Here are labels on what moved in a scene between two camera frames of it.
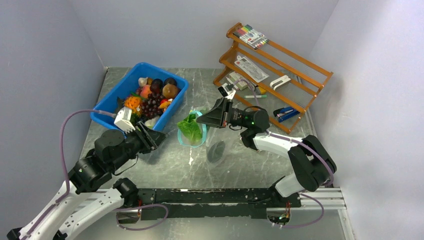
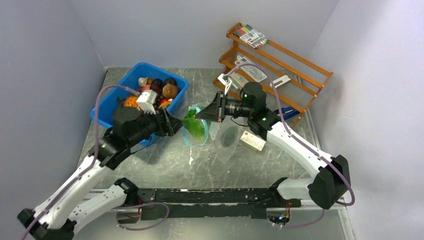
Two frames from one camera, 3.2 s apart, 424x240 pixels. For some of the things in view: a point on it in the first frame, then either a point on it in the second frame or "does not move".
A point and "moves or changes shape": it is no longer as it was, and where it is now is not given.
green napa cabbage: [191, 129] moves or changes shape
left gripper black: [153, 138] to [168, 125]
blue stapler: [285, 113] does not move
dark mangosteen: [156, 85] does not move
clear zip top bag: [221, 142] moves or changes shape
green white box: [235, 77] does not move
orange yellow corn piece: [165, 104] does not move
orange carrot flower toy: [132, 102] does not move
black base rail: [242, 203] does not move
